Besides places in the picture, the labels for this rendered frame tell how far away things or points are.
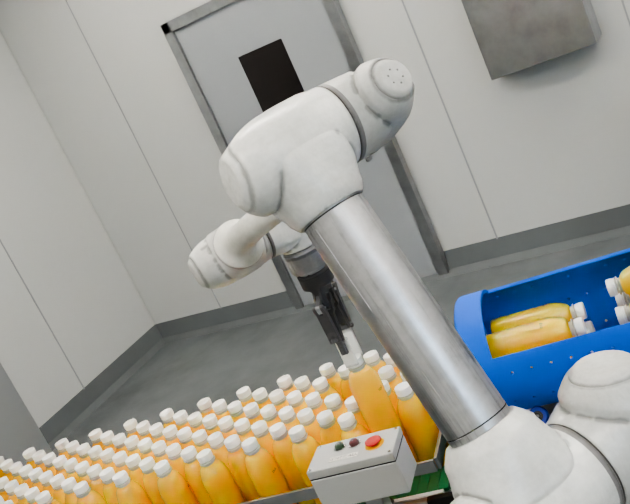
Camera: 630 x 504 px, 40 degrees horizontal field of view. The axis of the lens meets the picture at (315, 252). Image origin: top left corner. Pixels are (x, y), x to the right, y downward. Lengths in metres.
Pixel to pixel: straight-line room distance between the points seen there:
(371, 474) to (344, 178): 0.81
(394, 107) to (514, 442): 0.50
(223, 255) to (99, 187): 5.26
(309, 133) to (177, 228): 5.48
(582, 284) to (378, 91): 0.98
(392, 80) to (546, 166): 4.19
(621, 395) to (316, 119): 0.57
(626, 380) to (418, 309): 0.31
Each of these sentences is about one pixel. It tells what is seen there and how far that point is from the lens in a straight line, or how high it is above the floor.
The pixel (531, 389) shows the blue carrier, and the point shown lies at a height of 1.05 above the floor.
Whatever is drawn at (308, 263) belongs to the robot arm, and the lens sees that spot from 1.85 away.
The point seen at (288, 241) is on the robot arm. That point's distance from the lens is 1.82.
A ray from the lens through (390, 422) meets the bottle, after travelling 2.02.
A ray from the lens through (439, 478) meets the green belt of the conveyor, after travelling 2.07.
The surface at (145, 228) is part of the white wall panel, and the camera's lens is 6.87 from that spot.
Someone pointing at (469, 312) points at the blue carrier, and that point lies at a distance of 1.96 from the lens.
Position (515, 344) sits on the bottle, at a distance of 1.96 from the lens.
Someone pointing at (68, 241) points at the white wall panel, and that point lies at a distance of 6.83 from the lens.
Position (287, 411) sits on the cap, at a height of 1.11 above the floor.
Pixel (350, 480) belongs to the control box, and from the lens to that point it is 1.89.
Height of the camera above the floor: 1.98
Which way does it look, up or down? 15 degrees down
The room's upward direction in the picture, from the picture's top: 25 degrees counter-clockwise
